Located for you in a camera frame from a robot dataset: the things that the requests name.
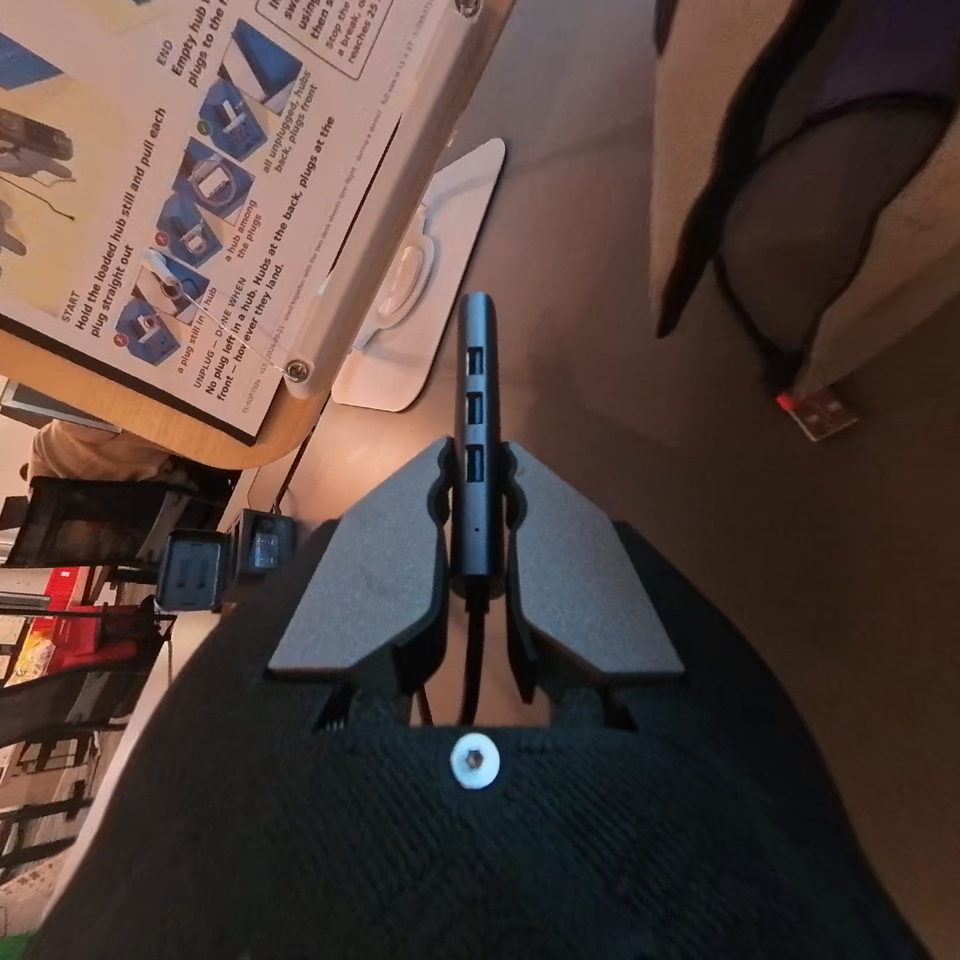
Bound thin device cable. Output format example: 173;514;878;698
268;418;321;520

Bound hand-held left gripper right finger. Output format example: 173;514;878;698
502;441;687;704

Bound grey usb hub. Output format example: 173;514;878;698
448;292;507;599

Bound white stand base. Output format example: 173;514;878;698
330;137;509;413

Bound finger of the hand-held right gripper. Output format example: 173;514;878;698
793;0;960;393
651;0;798;340

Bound instruction sheet on wooden stand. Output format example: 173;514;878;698
0;0;519;473

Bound red box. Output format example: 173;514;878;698
43;564;108;670

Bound black hub cable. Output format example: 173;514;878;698
414;587;494;727

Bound black office chair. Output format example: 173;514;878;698
2;474;231;569

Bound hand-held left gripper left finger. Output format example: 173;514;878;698
268;438;453;699

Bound small black display device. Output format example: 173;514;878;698
152;508;299;614

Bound white sheet holder bar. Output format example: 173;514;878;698
283;0;483;402

